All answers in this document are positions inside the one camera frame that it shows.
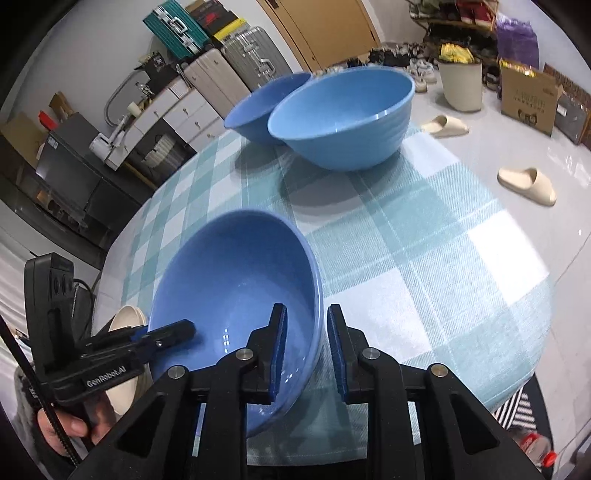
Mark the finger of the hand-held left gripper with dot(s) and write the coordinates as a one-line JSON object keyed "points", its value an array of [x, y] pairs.
{"points": [[120, 334], [173, 332]]}

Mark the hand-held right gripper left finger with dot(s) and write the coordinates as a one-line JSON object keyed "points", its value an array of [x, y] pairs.
{"points": [[278, 360]]}

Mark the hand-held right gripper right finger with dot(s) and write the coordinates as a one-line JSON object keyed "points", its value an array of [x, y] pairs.
{"points": [[337, 360]]}

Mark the cream round plate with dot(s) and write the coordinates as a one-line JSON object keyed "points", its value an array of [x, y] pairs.
{"points": [[122, 318], [144, 318]]}

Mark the blue bowl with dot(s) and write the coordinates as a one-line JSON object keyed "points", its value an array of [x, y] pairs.
{"points": [[231, 286], [341, 138], [258, 110]]}

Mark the person's left forearm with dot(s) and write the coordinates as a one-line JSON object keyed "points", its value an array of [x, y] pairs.
{"points": [[23, 397]]}

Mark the person's left hand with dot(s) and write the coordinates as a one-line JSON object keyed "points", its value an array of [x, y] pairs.
{"points": [[78, 422]]}

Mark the teal checked tablecloth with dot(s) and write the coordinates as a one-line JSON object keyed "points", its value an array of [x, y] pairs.
{"points": [[415, 277]]}

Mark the dark glass-door cabinet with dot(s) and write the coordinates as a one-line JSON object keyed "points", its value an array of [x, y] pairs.
{"points": [[69, 175]]}

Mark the white wicker basket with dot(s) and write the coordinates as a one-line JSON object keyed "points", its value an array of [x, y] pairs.
{"points": [[164, 157]]}

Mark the white small appliance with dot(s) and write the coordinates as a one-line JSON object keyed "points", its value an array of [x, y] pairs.
{"points": [[108, 147]]}

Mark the black white striped rug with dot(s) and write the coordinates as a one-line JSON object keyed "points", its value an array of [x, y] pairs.
{"points": [[526, 410]]}

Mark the white drawer cabinet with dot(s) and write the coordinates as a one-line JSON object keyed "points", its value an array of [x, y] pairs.
{"points": [[189, 115]]}

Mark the plastic bottle red cap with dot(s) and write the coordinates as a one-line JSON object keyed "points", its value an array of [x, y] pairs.
{"points": [[538, 445]]}

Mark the plain cardboard box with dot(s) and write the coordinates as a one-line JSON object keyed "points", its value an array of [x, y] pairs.
{"points": [[23, 134]]}

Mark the white tape roll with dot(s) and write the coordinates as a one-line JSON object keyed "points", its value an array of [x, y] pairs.
{"points": [[134, 109]]}

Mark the beige hard suitcase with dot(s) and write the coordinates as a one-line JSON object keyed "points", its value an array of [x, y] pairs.
{"points": [[214, 85]]}

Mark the beige slipper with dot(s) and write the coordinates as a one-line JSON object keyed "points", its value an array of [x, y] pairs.
{"points": [[445, 127], [528, 184]]}

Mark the silver hard suitcase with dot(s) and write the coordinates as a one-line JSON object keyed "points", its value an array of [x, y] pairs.
{"points": [[251, 57]]}

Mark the cream trash bin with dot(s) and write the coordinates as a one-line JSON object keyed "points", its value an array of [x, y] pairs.
{"points": [[461, 87]]}

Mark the row of shoes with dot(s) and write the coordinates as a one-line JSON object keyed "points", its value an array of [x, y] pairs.
{"points": [[392, 60]]}

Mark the teal hard case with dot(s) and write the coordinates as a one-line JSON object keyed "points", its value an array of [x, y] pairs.
{"points": [[173, 25]]}

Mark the printed cardboard box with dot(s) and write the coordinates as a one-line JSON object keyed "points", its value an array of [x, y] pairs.
{"points": [[528, 99]]}

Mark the wooden door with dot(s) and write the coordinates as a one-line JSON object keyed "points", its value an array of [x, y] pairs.
{"points": [[323, 32]]}

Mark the yellow plastic bag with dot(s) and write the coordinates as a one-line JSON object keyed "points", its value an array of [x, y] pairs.
{"points": [[455, 53]]}

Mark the grey padded bag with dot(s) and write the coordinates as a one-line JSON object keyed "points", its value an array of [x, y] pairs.
{"points": [[575, 115]]}

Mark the shoe rack with shoes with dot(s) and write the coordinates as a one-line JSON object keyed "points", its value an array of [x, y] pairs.
{"points": [[457, 18]]}

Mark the purple plastic bag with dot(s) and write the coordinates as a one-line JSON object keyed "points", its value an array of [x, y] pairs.
{"points": [[519, 39]]}

